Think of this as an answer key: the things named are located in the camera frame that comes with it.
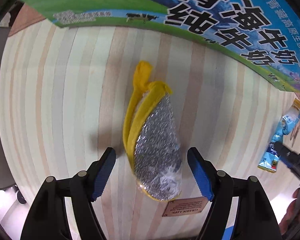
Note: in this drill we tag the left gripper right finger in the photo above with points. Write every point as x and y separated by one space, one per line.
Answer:
255 218

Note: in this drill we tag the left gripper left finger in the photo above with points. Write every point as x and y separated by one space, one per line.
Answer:
47 218

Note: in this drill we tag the light blue snack packet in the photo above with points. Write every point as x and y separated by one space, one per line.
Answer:
287 123

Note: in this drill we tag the silver yellow scrub sponge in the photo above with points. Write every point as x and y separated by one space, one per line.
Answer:
150 137

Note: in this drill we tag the person's hand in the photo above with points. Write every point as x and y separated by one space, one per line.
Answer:
283 225

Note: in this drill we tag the brown mat label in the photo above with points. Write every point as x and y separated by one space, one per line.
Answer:
188 206

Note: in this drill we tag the blue milk cardboard box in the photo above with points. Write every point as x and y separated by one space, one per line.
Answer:
262 34

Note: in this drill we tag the pink rug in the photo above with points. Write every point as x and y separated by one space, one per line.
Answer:
26 17

